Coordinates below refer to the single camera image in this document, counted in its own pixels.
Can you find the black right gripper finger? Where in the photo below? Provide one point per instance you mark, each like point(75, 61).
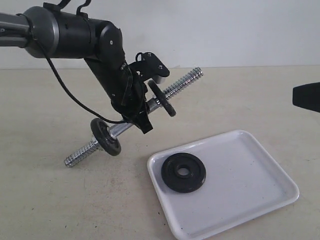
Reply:
point(307, 96)

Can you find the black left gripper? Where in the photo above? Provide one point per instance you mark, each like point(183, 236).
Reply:
point(132, 105)

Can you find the chrome threaded dumbbell bar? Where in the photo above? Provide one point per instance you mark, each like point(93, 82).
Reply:
point(117, 129)

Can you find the black weight plate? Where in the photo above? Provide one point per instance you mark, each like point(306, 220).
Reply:
point(183, 172)

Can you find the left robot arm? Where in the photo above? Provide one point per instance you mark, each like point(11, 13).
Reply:
point(47, 32)

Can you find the black plate on bar right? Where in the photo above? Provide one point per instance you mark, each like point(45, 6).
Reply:
point(161, 97)

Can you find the black plate on bar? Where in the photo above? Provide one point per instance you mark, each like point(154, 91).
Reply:
point(102, 134)
point(161, 97)

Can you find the black plate on bar left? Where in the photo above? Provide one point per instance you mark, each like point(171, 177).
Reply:
point(102, 134)

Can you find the white rectangular tray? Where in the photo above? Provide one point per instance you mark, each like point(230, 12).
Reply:
point(243, 182)

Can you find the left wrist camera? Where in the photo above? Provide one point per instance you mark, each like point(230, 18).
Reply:
point(149, 66)

